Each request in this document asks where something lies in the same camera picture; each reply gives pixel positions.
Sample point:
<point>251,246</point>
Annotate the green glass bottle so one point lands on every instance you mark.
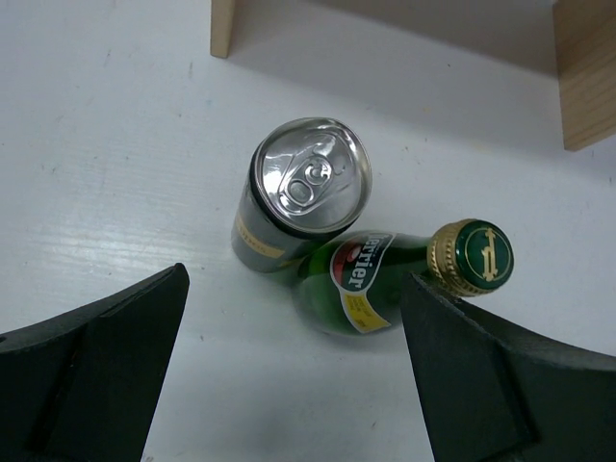
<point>353,285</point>

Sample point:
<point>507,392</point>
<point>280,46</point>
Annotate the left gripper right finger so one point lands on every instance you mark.
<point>491,390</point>

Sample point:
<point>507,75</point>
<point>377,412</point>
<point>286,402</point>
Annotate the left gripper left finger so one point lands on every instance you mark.
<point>84,386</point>

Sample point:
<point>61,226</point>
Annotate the wooden two-tier shelf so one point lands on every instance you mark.
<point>515,72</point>

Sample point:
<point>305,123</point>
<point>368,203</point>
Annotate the black can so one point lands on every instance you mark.
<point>308,181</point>

